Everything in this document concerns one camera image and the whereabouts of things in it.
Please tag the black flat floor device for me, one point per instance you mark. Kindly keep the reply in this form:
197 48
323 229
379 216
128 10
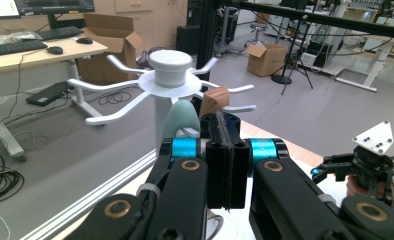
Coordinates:
46 95

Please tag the dark computer monitor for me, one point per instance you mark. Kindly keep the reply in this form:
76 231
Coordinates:
55 6

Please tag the white workbench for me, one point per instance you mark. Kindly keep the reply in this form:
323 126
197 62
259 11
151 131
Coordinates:
375 66

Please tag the black computer mouse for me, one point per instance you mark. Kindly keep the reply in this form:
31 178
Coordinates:
55 50
84 40

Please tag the black keyboard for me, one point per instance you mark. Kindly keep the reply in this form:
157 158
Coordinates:
15 47
60 32

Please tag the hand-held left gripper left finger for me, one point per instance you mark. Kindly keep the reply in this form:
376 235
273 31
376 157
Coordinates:
218 173

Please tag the black tripod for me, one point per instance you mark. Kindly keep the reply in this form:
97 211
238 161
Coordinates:
290 71

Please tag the small cardboard box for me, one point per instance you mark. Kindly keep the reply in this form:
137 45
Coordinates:
268 61

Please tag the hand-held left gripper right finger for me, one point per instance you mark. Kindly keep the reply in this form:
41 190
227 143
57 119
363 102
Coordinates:
238 173

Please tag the white-legged desk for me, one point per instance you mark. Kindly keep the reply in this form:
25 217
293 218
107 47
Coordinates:
51 56

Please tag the bright computer monitor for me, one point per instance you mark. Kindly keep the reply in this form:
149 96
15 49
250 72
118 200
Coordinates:
0 7

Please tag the black metal frame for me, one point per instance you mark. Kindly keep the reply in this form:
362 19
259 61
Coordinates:
207 40

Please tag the aluminium rail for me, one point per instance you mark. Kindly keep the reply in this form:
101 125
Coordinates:
95 196

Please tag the large cardboard box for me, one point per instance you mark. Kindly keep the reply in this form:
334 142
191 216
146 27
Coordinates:
105 50

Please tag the white utensil rack stand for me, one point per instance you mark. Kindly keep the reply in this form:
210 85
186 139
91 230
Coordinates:
170 70

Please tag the metal stool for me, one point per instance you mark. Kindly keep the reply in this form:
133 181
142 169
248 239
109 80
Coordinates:
256 33

